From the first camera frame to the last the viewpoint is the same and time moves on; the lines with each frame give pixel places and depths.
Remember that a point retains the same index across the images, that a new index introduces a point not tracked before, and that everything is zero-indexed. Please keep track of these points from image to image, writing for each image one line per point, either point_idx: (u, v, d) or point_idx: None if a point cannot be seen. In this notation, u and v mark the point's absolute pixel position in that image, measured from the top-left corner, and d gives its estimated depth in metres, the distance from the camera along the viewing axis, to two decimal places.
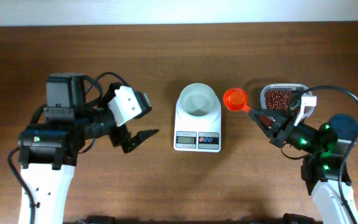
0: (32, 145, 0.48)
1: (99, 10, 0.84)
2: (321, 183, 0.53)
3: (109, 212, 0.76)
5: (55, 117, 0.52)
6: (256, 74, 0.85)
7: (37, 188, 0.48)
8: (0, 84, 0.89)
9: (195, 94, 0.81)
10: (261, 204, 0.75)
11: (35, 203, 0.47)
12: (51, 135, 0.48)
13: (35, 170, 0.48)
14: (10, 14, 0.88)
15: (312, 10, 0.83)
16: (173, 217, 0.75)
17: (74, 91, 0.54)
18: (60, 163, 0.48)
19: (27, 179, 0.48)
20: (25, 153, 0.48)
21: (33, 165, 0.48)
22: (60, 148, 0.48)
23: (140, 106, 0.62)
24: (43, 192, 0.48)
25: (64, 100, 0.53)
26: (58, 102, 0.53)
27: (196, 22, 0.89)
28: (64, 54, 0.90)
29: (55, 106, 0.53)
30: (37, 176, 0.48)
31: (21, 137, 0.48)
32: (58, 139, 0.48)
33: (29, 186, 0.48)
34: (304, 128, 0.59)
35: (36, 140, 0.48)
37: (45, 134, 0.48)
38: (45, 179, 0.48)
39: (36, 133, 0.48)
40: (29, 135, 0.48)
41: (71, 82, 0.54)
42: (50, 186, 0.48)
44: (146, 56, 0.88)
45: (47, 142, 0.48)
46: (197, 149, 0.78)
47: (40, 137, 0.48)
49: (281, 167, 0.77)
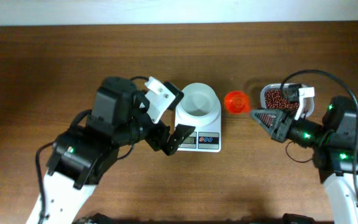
0: (63, 155, 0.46)
1: (98, 10, 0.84)
2: (337, 178, 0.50)
3: (109, 212, 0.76)
5: (94, 124, 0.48)
6: (256, 74, 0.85)
7: (52, 200, 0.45)
8: (0, 84, 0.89)
9: (197, 93, 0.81)
10: (261, 204, 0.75)
11: (45, 214, 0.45)
12: (86, 153, 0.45)
13: (58, 182, 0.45)
14: (10, 14, 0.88)
15: (313, 10, 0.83)
16: (173, 217, 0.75)
17: (122, 107, 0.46)
18: (82, 183, 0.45)
19: (47, 187, 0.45)
20: (55, 160, 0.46)
21: (57, 174, 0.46)
22: (87, 167, 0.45)
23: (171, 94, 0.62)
24: (57, 207, 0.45)
25: (107, 116, 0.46)
26: (102, 116, 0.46)
27: (196, 22, 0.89)
28: (64, 53, 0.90)
29: (97, 117, 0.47)
30: (58, 188, 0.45)
31: (56, 142, 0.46)
32: (89, 159, 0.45)
33: (46, 194, 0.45)
34: (306, 123, 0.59)
35: (69, 150, 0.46)
37: (79, 148, 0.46)
38: (64, 195, 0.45)
39: (73, 142, 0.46)
40: (65, 144, 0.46)
41: (122, 99, 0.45)
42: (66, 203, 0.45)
44: (146, 56, 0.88)
45: (79, 158, 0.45)
46: (197, 149, 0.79)
47: (74, 149, 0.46)
49: (281, 167, 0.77)
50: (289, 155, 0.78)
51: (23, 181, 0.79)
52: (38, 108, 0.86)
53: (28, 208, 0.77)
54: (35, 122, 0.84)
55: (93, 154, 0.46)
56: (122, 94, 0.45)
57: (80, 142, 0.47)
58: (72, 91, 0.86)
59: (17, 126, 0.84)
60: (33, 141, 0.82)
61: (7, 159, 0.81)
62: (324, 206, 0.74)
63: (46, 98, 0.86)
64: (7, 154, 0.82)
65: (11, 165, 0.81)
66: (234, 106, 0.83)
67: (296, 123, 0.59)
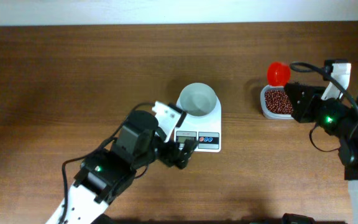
0: (89, 172, 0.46)
1: (99, 10, 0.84)
2: None
3: (109, 212, 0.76)
5: (117, 153, 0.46)
6: (256, 74, 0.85)
7: (73, 208, 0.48)
8: (0, 84, 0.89)
9: (198, 94, 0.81)
10: (261, 203, 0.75)
11: (64, 219, 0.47)
12: (109, 173, 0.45)
13: (82, 193, 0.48)
14: (10, 14, 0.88)
15: (313, 10, 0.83)
16: (173, 217, 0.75)
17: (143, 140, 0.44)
18: (102, 198, 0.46)
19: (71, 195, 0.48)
20: (83, 173, 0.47)
21: (82, 186, 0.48)
22: (109, 187, 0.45)
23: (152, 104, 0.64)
24: (76, 214, 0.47)
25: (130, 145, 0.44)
26: (123, 145, 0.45)
27: (196, 22, 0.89)
28: (64, 53, 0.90)
29: (119, 146, 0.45)
30: (82, 200, 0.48)
31: (84, 161, 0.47)
32: (110, 182, 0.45)
33: (69, 203, 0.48)
34: (337, 105, 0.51)
35: (97, 170, 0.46)
37: (106, 170, 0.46)
38: (86, 206, 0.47)
39: (99, 162, 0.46)
40: (92, 163, 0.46)
41: (144, 133, 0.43)
42: (84, 213, 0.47)
44: (146, 56, 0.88)
45: (103, 178, 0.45)
46: (197, 149, 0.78)
47: (101, 169, 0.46)
49: (281, 167, 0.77)
50: (289, 155, 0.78)
51: (24, 181, 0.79)
52: (38, 108, 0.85)
53: (28, 208, 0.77)
54: (35, 122, 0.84)
55: (115, 177, 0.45)
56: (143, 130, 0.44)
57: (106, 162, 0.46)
58: (72, 91, 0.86)
59: (17, 126, 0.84)
60: (33, 141, 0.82)
61: (7, 159, 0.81)
62: (324, 206, 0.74)
63: (46, 98, 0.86)
64: (7, 155, 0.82)
65: (11, 165, 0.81)
66: (234, 106, 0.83)
67: (319, 103, 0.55)
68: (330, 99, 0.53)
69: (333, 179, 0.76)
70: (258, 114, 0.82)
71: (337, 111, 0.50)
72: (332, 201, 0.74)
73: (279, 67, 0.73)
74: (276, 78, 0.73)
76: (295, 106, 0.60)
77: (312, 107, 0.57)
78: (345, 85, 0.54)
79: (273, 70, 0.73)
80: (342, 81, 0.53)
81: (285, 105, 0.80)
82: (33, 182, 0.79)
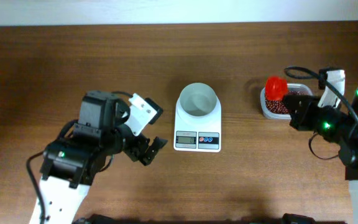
0: (54, 160, 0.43)
1: (99, 10, 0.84)
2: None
3: (109, 213, 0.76)
5: (79, 132, 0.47)
6: (256, 74, 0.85)
7: (51, 201, 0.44)
8: (0, 84, 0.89)
9: (198, 94, 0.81)
10: (261, 203, 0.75)
11: (45, 216, 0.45)
12: (75, 154, 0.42)
13: (54, 186, 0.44)
14: (10, 14, 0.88)
15: (314, 10, 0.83)
16: (173, 217, 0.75)
17: (106, 114, 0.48)
18: (78, 181, 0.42)
19: (45, 191, 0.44)
20: (48, 165, 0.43)
21: (53, 178, 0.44)
22: (79, 167, 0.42)
23: (155, 107, 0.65)
24: (56, 207, 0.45)
25: (94, 119, 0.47)
26: (89, 121, 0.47)
27: (196, 22, 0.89)
28: (64, 54, 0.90)
29: (84, 124, 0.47)
30: (55, 192, 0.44)
31: (46, 149, 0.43)
32: (79, 160, 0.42)
33: (44, 198, 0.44)
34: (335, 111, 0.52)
35: (60, 155, 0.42)
37: (71, 151, 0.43)
38: (62, 197, 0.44)
39: (63, 147, 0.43)
40: (55, 149, 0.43)
41: (105, 104, 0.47)
42: (64, 203, 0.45)
44: (146, 56, 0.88)
45: (71, 160, 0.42)
46: (197, 149, 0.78)
47: (64, 154, 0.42)
49: (281, 167, 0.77)
50: (289, 155, 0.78)
51: (23, 181, 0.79)
52: (38, 108, 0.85)
53: (28, 208, 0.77)
54: (35, 122, 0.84)
55: (82, 155, 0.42)
56: (105, 100, 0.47)
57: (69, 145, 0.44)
58: (72, 91, 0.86)
59: (17, 126, 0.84)
60: (33, 141, 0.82)
61: (7, 159, 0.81)
62: (324, 206, 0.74)
63: (46, 98, 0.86)
64: (7, 155, 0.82)
65: (11, 165, 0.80)
66: (234, 106, 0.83)
67: (316, 109, 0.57)
68: (327, 106, 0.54)
69: (333, 179, 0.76)
70: (258, 114, 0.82)
71: (333, 116, 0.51)
72: (332, 201, 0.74)
73: (277, 81, 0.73)
74: (274, 91, 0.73)
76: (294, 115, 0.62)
77: (310, 116, 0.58)
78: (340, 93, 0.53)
79: (271, 84, 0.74)
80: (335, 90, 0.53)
81: None
82: None
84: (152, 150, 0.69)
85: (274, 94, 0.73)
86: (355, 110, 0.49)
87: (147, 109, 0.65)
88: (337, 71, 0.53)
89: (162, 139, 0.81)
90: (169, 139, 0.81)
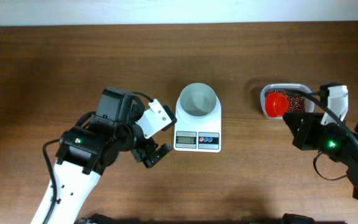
0: (71, 145, 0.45)
1: (99, 10, 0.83)
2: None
3: (109, 213, 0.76)
5: (97, 124, 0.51)
6: (256, 74, 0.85)
7: (63, 185, 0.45)
8: (0, 84, 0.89)
9: (198, 94, 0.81)
10: (261, 203, 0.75)
11: (56, 198, 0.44)
12: (91, 142, 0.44)
13: (68, 170, 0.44)
14: (10, 14, 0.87)
15: (314, 10, 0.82)
16: (173, 217, 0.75)
17: (123, 108, 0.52)
18: (90, 168, 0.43)
19: (58, 173, 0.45)
20: (64, 149, 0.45)
21: (66, 162, 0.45)
22: (94, 154, 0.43)
23: (171, 117, 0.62)
24: (68, 191, 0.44)
25: (111, 112, 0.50)
26: (106, 114, 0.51)
27: (196, 22, 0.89)
28: (64, 54, 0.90)
29: (102, 116, 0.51)
30: (67, 175, 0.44)
31: (63, 135, 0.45)
32: (94, 148, 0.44)
33: (56, 180, 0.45)
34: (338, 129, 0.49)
35: (77, 141, 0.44)
37: (87, 139, 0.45)
38: (73, 180, 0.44)
39: (79, 135, 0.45)
40: (72, 135, 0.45)
41: (123, 99, 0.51)
42: (76, 187, 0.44)
44: (146, 56, 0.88)
45: (86, 147, 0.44)
46: (197, 149, 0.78)
47: (82, 140, 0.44)
49: (281, 167, 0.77)
50: (289, 155, 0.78)
51: (23, 181, 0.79)
52: (38, 108, 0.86)
53: (28, 208, 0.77)
54: (35, 122, 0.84)
55: (98, 144, 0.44)
56: (123, 95, 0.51)
57: (86, 133, 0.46)
58: (72, 91, 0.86)
59: (17, 126, 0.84)
60: (33, 141, 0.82)
61: (7, 158, 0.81)
62: (324, 206, 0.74)
63: (46, 98, 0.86)
64: (8, 154, 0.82)
65: (11, 165, 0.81)
66: (234, 106, 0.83)
67: (319, 127, 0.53)
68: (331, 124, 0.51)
69: (333, 179, 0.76)
70: (258, 114, 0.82)
71: (337, 135, 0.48)
72: (331, 201, 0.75)
73: (278, 98, 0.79)
74: (275, 108, 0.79)
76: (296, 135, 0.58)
77: (313, 135, 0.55)
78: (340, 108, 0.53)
79: (272, 101, 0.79)
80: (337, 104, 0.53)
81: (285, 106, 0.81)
82: (33, 182, 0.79)
84: (156, 156, 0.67)
85: (276, 111, 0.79)
86: None
87: (163, 117, 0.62)
88: (342, 88, 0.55)
89: (162, 139, 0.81)
90: (169, 139, 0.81)
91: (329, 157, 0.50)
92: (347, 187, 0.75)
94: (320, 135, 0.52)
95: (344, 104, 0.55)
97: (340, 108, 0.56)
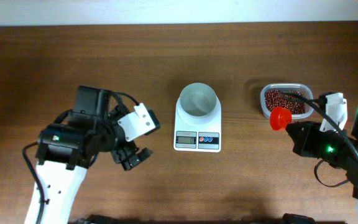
0: (50, 144, 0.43)
1: (98, 10, 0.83)
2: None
3: (109, 213, 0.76)
5: (75, 121, 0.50)
6: (256, 74, 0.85)
7: (50, 185, 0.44)
8: None
9: (198, 94, 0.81)
10: (261, 203, 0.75)
11: (45, 200, 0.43)
12: (69, 137, 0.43)
13: (51, 169, 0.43)
14: (10, 15, 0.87)
15: (314, 10, 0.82)
16: (173, 217, 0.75)
17: (100, 102, 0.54)
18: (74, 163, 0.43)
19: (42, 175, 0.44)
20: (42, 149, 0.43)
21: (50, 162, 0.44)
22: (76, 149, 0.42)
23: (155, 122, 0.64)
24: (55, 190, 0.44)
25: (89, 106, 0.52)
26: (84, 109, 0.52)
27: (196, 22, 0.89)
28: (64, 54, 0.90)
29: (78, 112, 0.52)
30: (52, 174, 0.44)
31: (40, 135, 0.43)
32: (75, 142, 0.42)
33: (42, 182, 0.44)
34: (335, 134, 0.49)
35: (55, 139, 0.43)
37: (65, 134, 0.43)
38: (59, 178, 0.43)
39: (56, 132, 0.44)
40: (49, 133, 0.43)
41: (99, 93, 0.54)
42: (62, 185, 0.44)
44: (146, 56, 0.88)
45: (66, 143, 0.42)
46: (197, 149, 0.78)
47: (59, 137, 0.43)
49: (281, 167, 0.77)
50: (289, 155, 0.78)
51: (24, 181, 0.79)
52: (38, 108, 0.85)
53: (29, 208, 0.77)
54: (35, 122, 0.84)
55: (77, 137, 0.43)
56: (99, 90, 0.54)
57: (64, 129, 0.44)
58: (72, 91, 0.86)
59: (17, 126, 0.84)
60: (33, 141, 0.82)
61: (7, 159, 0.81)
62: (324, 206, 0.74)
63: (45, 98, 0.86)
64: (7, 155, 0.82)
65: (10, 165, 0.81)
66: (234, 106, 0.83)
67: (320, 136, 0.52)
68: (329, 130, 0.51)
69: (333, 179, 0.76)
70: (258, 114, 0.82)
71: (335, 139, 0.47)
72: (331, 201, 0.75)
73: (283, 111, 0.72)
74: (279, 121, 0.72)
76: (295, 140, 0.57)
77: (312, 142, 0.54)
78: (342, 119, 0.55)
79: (277, 113, 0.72)
80: (335, 114, 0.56)
81: (285, 106, 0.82)
82: (33, 182, 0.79)
84: (137, 159, 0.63)
85: (279, 124, 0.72)
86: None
87: (148, 122, 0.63)
88: (337, 94, 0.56)
89: (162, 139, 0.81)
90: (169, 139, 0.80)
91: (328, 163, 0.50)
92: (346, 187, 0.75)
94: (321, 142, 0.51)
95: (340, 111, 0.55)
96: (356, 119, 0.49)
97: (337, 116, 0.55)
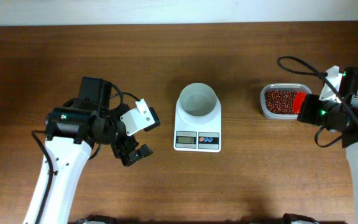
0: (58, 122, 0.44)
1: (98, 10, 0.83)
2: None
3: (109, 213, 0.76)
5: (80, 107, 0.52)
6: (255, 75, 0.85)
7: (58, 158, 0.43)
8: (0, 84, 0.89)
9: (198, 94, 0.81)
10: (261, 204, 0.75)
11: (54, 171, 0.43)
12: (76, 116, 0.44)
13: (59, 144, 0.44)
14: (10, 15, 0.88)
15: (314, 10, 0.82)
16: (173, 217, 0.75)
17: (103, 92, 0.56)
18: (80, 140, 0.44)
19: (50, 148, 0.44)
20: (51, 126, 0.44)
21: (57, 139, 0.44)
22: (82, 127, 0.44)
23: (154, 118, 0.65)
24: (63, 162, 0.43)
25: (92, 94, 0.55)
26: (88, 97, 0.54)
27: (196, 22, 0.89)
28: (64, 53, 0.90)
29: (82, 99, 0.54)
30: (60, 147, 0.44)
31: (48, 115, 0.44)
32: (82, 121, 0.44)
33: (50, 155, 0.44)
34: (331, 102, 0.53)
35: (63, 117, 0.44)
37: (73, 114, 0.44)
38: (66, 150, 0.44)
39: (64, 111, 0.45)
40: (56, 113, 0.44)
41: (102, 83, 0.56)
42: (69, 157, 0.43)
44: (146, 56, 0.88)
45: (73, 122, 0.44)
46: (197, 149, 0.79)
47: (67, 116, 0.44)
49: (281, 167, 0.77)
50: (289, 155, 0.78)
51: (24, 181, 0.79)
52: (38, 108, 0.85)
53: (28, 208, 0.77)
54: (35, 122, 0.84)
55: (84, 116, 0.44)
56: (102, 79, 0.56)
57: (71, 109, 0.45)
58: (72, 91, 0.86)
59: (17, 126, 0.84)
60: (33, 141, 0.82)
61: (7, 158, 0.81)
62: (324, 206, 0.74)
63: (45, 98, 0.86)
64: (7, 154, 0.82)
65: (11, 164, 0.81)
66: (234, 106, 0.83)
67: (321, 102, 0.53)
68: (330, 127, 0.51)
69: (333, 179, 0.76)
70: (257, 114, 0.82)
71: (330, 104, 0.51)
72: (331, 201, 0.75)
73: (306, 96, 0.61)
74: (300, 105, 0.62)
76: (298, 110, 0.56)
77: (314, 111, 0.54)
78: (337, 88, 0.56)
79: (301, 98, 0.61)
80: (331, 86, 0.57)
81: (285, 105, 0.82)
82: (33, 181, 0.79)
84: (136, 155, 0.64)
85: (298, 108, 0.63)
86: None
87: (147, 117, 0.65)
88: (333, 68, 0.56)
89: (162, 139, 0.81)
90: (169, 139, 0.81)
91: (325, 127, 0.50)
92: (345, 187, 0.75)
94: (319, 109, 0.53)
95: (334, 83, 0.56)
96: None
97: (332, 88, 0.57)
